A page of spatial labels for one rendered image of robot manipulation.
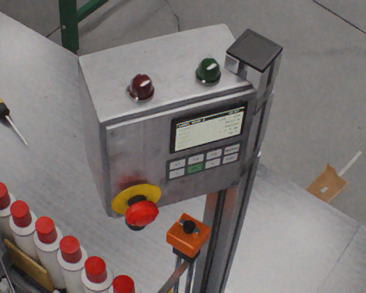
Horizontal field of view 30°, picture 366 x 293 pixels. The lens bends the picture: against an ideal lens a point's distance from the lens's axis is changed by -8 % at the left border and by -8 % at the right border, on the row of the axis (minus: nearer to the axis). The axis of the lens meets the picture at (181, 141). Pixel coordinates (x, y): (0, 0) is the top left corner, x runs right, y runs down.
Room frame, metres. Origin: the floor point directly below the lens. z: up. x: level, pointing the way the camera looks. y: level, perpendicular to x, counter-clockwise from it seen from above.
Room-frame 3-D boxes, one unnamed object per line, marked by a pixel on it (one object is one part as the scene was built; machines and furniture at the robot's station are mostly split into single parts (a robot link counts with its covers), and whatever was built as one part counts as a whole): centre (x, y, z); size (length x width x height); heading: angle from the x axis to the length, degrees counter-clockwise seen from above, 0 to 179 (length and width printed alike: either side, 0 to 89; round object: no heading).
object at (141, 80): (0.45, 0.04, 1.49); 0.03 x 0.03 x 0.02
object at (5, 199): (0.55, 0.29, 0.98); 0.05 x 0.05 x 0.20
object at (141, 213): (0.40, 0.04, 1.33); 0.04 x 0.03 x 0.04; 113
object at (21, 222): (0.52, 0.25, 0.98); 0.05 x 0.05 x 0.20
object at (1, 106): (0.88, 0.38, 0.84); 0.20 x 0.03 x 0.03; 43
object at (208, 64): (0.48, -0.02, 1.49); 0.03 x 0.03 x 0.02
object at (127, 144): (0.48, 0.02, 1.38); 0.17 x 0.10 x 0.19; 113
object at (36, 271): (0.48, 0.25, 0.94); 0.10 x 0.01 x 0.09; 58
